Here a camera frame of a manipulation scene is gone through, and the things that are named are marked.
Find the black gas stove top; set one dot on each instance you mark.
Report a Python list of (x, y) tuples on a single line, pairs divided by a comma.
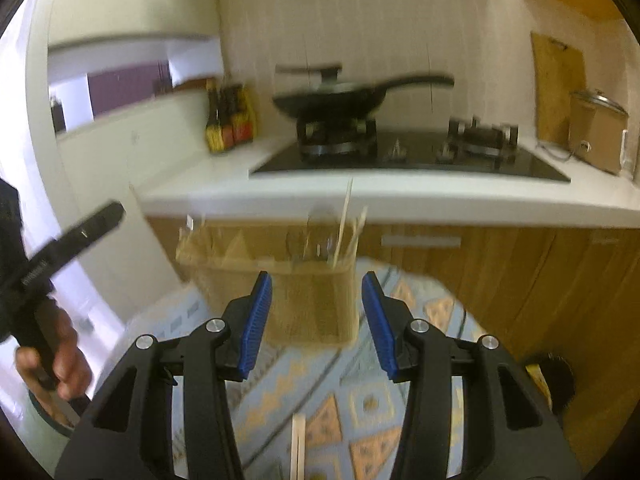
[(467, 147)]

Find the blue patterned round tablecloth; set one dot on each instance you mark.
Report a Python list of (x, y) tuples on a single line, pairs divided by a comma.
[(353, 412)]

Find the wooden chopstick pair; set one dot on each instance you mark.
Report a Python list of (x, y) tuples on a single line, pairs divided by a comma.
[(341, 251), (298, 447)]

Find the brown rice cooker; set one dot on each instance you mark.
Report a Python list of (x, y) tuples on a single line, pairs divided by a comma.
[(598, 128)]

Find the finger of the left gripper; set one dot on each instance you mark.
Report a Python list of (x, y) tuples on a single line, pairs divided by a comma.
[(59, 252)]

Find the beige plastic utensil basket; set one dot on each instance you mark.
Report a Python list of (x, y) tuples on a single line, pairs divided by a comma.
[(312, 304)]

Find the sauce bottles on counter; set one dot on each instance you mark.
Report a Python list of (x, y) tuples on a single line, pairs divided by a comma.
[(231, 120)]

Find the person's left hand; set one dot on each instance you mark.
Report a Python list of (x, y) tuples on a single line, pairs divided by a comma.
[(52, 366)]

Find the wooden cutting board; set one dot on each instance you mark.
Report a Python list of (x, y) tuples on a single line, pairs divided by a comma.
[(559, 71)]

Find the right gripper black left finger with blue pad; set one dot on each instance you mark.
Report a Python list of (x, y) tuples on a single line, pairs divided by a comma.
[(126, 431)]

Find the black wok with handle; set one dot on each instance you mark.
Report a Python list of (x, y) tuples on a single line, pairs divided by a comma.
[(332, 98)]

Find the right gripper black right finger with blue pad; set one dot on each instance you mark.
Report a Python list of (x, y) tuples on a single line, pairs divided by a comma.
[(509, 431)]

